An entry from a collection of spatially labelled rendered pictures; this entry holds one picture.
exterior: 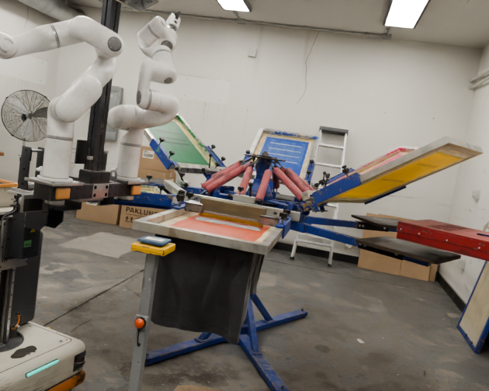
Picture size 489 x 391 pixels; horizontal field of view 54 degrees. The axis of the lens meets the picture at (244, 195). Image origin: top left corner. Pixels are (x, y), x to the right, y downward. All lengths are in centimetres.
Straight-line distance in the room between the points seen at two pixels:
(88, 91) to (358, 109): 516
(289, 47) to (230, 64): 83
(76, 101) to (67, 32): 25
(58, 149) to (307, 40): 527
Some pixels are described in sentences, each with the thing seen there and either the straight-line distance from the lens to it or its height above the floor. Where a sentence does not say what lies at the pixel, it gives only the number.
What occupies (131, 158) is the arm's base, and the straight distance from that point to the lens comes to 223.
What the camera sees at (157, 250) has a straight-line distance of 180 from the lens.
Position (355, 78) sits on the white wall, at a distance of 670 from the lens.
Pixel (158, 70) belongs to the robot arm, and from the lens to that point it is 197.
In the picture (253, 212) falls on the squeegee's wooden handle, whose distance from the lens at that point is 253.
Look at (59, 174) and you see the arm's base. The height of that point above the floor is 117.
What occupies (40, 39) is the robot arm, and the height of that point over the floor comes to 163.
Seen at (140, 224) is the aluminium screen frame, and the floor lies 98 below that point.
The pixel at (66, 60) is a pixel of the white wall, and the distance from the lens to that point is 787.
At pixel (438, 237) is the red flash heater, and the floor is 107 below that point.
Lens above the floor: 138
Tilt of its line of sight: 6 degrees down
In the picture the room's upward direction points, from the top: 9 degrees clockwise
